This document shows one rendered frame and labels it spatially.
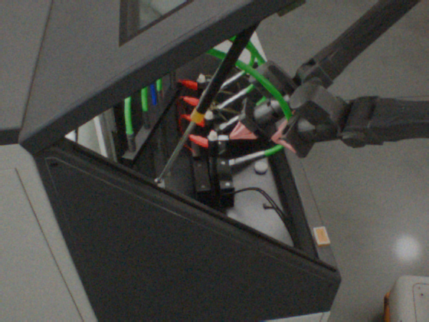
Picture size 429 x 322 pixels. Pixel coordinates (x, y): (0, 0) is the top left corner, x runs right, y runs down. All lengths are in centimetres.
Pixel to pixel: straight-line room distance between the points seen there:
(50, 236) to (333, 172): 205
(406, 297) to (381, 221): 65
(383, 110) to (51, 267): 68
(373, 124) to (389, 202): 186
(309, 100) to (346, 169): 193
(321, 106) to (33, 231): 55
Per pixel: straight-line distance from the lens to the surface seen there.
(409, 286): 206
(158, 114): 132
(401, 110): 83
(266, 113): 114
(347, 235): 248
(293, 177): 137
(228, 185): 129
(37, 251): 96
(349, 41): 111
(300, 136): 98
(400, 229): 259
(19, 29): 97
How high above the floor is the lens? 194
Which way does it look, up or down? 46 degrees down
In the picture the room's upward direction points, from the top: 1 degrees counter-clockwise
